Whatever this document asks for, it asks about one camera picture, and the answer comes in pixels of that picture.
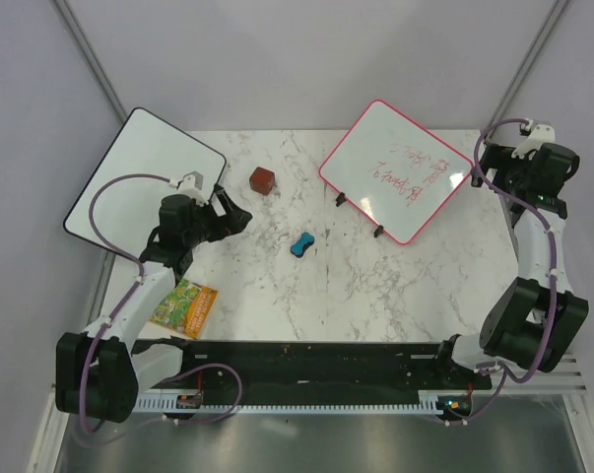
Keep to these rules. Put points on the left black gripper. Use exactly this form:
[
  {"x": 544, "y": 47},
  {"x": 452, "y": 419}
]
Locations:
[{"x": 235, "y": 224}]

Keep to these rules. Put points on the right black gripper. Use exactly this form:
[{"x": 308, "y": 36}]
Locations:
[{"x": 499, "y": 158}]

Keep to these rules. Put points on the blue whiteboard eraser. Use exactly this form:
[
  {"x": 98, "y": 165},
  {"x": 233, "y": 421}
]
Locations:
[{"x": 304, "y": 242}]

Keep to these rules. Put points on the pink framed whiteboard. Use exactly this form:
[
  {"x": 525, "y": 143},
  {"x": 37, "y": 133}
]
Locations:
[{"x": 394, "y": 171}]

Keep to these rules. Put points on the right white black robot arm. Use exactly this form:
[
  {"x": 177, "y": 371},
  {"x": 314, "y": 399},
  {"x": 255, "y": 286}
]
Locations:
[{"x": 536, "y": 319}]

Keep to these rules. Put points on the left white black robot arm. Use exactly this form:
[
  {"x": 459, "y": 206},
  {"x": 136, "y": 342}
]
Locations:
[{"x": 97, "y": 374}]

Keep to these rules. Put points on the black framed whiteboard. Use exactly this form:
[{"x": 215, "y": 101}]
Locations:
[{"x": 128, "y": 210}]

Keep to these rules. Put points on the red brown cube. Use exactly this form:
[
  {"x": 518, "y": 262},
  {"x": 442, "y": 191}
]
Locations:
[{"x": 262, "y": 181}]

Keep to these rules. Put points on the orange children's book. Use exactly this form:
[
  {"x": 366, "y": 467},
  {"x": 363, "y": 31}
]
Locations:
[{"x": 185, "y": 309}]

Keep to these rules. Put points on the pink board left black foot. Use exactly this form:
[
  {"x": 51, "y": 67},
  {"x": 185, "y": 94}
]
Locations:
[{"x": 340, "y": 199}]

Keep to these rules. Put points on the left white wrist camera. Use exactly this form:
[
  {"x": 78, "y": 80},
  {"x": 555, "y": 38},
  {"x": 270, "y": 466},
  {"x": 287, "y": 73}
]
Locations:
[{"x": 191, "y": 185}]

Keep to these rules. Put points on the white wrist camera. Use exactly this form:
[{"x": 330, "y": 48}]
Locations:
[
  {"x": 535, "y": 135},
  {"x": 191, "y": 185}
]

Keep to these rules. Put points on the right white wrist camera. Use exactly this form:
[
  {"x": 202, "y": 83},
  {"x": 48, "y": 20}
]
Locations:
[{"x": 535, "y": 135}]

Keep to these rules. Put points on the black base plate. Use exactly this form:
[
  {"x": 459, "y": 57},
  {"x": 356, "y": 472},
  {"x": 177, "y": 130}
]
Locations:
[{"x": 313, "y": 373}]

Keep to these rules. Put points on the aluminium frame rail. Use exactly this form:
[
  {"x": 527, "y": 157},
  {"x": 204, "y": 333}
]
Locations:
[{"x": 565, "y": 379}]

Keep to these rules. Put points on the white slotted cable duct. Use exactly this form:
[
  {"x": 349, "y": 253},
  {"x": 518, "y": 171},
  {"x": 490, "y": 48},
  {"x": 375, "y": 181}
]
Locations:
[{"x": 174, "y": 402}]

